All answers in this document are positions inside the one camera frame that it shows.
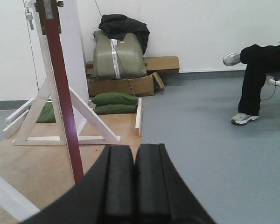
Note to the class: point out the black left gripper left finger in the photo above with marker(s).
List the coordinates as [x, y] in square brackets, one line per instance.
[105, 195]

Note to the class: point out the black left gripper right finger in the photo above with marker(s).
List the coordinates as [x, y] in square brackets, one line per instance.
[162, 195]

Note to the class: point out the plywood door platform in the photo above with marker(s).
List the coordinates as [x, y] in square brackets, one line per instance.
[43, 173]

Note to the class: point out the dark red brown door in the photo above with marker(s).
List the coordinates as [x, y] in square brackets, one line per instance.
[49, 17]

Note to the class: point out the keys in door lock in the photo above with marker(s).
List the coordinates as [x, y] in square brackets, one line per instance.
[28, 13]

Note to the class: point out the lower green stacked sandbag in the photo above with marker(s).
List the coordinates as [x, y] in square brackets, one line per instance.
[115, 109]

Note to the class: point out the green stacked sandbag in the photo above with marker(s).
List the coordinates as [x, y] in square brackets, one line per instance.
[115, 109]
[112, 98]

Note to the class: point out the upper green stacked sandbag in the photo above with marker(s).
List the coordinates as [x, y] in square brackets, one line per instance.
[112, 98]

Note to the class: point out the green sandbag on platform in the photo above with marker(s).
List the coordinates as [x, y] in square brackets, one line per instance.
[47, 114]

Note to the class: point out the open brown cardboard box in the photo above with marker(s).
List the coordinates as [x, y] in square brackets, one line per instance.
[142, 86]

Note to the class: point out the seated person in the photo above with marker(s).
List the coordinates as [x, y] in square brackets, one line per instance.
[259, 61]

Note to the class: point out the black jacket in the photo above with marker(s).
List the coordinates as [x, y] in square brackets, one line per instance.
[116, 26]

